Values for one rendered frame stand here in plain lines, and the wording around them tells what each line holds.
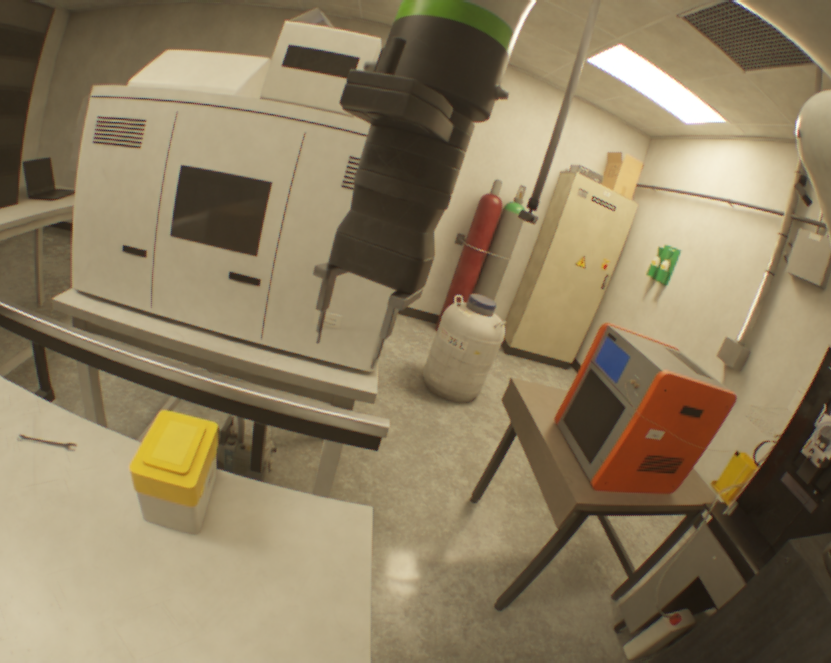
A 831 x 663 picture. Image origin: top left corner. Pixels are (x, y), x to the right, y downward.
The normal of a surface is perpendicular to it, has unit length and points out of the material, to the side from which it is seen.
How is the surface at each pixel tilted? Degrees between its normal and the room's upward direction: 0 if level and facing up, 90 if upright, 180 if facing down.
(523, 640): 0
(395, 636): 0
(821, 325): 90
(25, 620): 0
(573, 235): 90
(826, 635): 90
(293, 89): 90
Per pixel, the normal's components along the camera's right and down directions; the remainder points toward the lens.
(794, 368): -0.95, -0.25
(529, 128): 0.06, 0.40
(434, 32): -0.24, 0.30
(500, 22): 0.56, 0.47
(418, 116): 0.72, 0.45
